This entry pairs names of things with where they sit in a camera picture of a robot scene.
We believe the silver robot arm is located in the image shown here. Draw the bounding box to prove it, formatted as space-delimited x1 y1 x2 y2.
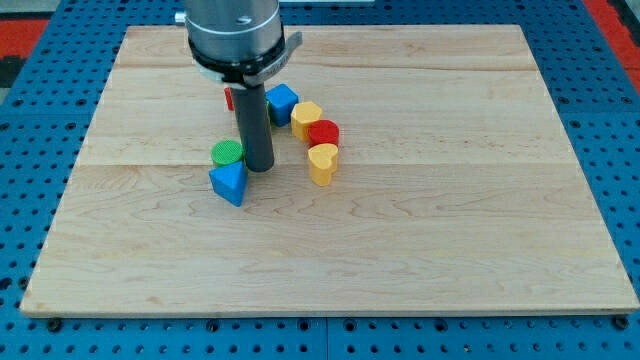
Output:
174 0 303 89

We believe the green star block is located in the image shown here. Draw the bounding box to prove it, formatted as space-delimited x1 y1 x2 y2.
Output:
265 100 271 122

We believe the red star block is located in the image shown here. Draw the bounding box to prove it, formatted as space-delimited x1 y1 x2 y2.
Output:
224 87 235 111

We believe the yellow heart block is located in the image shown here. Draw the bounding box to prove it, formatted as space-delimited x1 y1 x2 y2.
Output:
307 143 339 186

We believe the red cylinder block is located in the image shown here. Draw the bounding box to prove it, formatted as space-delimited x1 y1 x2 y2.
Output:
307 119 340 147

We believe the yellow hexagon block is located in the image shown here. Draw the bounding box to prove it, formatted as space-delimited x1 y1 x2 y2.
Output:
291 101 323 142

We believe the blue cube block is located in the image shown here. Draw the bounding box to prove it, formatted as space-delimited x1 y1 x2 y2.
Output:
266 84 299 127

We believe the blue triangle block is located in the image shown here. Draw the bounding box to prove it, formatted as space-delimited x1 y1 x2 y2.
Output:
209 161 247 207

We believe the green cylinder block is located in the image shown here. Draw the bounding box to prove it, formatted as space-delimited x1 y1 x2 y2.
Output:
210 139 244 167

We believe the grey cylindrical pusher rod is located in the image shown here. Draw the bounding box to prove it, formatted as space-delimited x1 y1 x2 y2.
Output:
231 85 275 172

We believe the wooden board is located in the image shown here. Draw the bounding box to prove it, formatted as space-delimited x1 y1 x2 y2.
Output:
21 25 639 318

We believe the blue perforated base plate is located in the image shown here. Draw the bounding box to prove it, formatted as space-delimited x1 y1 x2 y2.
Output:
1 0 639 359

